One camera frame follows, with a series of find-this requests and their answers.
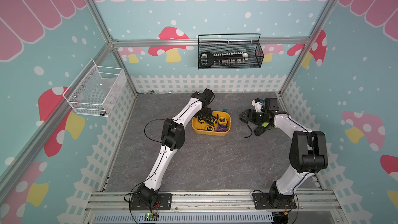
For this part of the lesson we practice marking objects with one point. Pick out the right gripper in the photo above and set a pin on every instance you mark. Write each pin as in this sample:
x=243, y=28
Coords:
x=252, y=117

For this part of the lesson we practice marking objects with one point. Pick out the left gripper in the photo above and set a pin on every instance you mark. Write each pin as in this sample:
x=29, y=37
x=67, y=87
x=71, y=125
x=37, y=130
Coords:
x=208, y=114

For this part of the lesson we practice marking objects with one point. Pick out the yellow black tape measure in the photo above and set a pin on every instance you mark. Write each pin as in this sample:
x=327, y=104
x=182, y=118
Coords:
x=211, y=125

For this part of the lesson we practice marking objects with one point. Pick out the yellow storage box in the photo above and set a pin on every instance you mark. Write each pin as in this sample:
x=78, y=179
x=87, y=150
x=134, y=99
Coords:
x=223, y=117

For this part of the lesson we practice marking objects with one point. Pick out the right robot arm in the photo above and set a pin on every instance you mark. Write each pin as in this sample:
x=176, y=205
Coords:
x=307, y=155

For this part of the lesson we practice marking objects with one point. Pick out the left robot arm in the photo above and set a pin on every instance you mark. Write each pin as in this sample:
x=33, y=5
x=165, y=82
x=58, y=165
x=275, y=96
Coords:
x=172, y=139

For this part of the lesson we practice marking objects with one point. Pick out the purple tape measure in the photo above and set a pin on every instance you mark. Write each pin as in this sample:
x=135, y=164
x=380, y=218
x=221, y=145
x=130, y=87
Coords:
x=222, y=127

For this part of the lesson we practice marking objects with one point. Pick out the green black power drill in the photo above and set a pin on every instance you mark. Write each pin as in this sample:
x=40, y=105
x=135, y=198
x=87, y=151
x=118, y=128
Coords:
x=259, y=130

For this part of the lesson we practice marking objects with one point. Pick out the socket wrench set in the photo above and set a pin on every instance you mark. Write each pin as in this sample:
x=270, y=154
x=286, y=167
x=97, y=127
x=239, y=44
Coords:
x=208, y=59

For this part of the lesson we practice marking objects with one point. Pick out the green circuit board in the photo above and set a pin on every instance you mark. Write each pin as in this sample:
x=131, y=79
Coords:
x=151, y=217

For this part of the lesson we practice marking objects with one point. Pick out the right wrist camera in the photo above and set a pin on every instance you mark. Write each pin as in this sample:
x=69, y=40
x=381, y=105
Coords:
x=258, y=104

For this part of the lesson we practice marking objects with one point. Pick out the black wire mesh basket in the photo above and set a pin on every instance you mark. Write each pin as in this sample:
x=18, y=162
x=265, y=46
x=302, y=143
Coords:
x=225, y=43

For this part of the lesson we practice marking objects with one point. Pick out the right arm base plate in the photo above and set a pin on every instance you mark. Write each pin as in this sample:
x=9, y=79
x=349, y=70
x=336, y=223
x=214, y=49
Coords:
x=272, y=201

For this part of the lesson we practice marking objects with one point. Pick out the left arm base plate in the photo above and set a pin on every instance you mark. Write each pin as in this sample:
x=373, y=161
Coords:
x=154, y=203

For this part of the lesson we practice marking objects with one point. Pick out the white wire basket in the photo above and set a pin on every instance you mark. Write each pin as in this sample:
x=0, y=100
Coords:
x=96, y=90

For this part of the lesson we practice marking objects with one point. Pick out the aluminium front rail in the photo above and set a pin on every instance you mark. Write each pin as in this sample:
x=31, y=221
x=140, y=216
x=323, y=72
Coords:
x=307, y=200

